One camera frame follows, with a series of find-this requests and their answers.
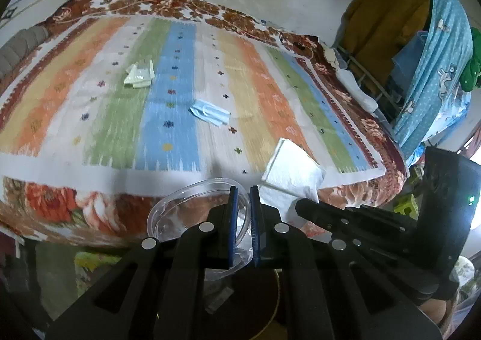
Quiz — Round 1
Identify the metal clothes rack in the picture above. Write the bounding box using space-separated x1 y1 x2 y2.
336 45 406 123

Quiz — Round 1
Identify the green patterned cloth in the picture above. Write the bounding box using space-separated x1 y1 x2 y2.
74 250 121 274

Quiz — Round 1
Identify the blue printed cloth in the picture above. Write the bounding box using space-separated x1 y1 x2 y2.
393 0 474 160

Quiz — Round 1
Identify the grey pillow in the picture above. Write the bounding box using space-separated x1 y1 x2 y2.
0 24 51 81

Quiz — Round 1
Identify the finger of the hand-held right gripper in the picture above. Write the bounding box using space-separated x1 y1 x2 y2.
327 229 415 262
295 198 415 232

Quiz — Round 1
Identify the striped colourful bed blanket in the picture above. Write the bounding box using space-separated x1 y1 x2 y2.
0 0 410 247

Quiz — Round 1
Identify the person's right hand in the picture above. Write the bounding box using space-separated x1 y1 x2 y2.
419 287 458 329

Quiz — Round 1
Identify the green plastic stool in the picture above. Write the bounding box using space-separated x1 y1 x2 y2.
393 193 419 218

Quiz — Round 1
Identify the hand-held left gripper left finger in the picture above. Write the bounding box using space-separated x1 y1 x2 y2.
45 186 240 340

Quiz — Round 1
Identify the striped colourful mat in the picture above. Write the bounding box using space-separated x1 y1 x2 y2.
0 15 388 209

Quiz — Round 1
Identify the small clear plastic wrapper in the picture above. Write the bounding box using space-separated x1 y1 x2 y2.
205 280 235 314

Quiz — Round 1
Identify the white cloth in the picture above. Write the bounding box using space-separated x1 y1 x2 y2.
259 138 327 228
332 47 378 113

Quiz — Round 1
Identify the pale green plastic package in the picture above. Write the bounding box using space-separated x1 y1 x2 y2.
123 60 155 88

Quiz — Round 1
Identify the brown jacket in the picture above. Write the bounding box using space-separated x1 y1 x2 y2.
342 0 433 96

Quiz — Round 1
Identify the clear plastic container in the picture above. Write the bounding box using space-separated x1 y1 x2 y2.
146 176 253 274

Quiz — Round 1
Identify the blue face mask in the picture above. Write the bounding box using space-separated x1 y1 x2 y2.
189 100 231 127

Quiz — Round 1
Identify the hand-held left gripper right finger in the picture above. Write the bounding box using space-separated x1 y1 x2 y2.
250 186 443 340

